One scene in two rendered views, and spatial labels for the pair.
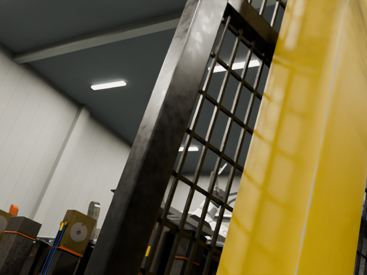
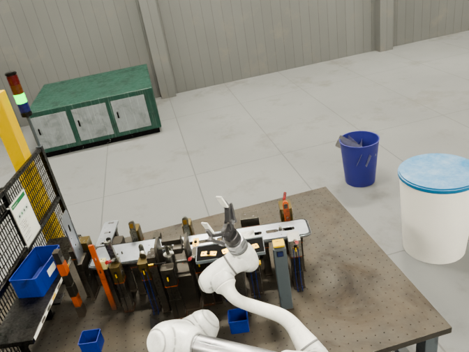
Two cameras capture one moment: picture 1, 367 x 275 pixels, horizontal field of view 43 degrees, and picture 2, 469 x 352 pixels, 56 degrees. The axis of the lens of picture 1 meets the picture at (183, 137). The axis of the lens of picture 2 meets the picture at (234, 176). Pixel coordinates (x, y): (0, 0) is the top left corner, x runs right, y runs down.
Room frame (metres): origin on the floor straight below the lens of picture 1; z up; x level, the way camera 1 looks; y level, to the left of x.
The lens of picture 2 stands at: (3.30, -1.44, 2.59)
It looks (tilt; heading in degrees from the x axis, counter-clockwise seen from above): 28 degrees down; 129
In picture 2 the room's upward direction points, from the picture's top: 10 degrees counter-clockwise
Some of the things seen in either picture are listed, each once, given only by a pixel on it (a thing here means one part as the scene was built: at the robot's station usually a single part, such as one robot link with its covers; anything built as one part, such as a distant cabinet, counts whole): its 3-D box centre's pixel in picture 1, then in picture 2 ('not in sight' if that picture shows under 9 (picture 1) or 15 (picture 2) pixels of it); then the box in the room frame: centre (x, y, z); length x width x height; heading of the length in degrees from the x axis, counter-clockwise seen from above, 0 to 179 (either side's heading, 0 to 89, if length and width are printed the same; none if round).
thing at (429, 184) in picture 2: not in sight; (435, 209); (2.68, 1.92, 0.38); 0.62 x 0.62 x 0.75
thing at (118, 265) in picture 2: not in sight; (122, 288); (1.38, -0.30, 0.87); 0.10 x 0.07 x 0.35; 127
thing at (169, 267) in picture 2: not in sight; (174, 295); (1.73, -0.21, 0.89); 0.09 x 0.08 x 0.38; 127
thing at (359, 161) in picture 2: not in sight; (357, 158); (1.67, 2.80, 0.28); 0.48 x 0.45 x 0.56; 19
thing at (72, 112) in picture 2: not in sight; (99, 107); (-3.19, 3.20, 0.39); 1.97 x 1.87 x 0.78; 47
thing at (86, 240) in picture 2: not in sight; (90, 261); (0.98, -0.21, 0.88); 0.08 x 0.08 x 0.36; 37
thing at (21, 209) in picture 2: not in sight; (24, 218); (0.77, -0.40, 1.30); 0.23 x 0.02 x 0.31; 127
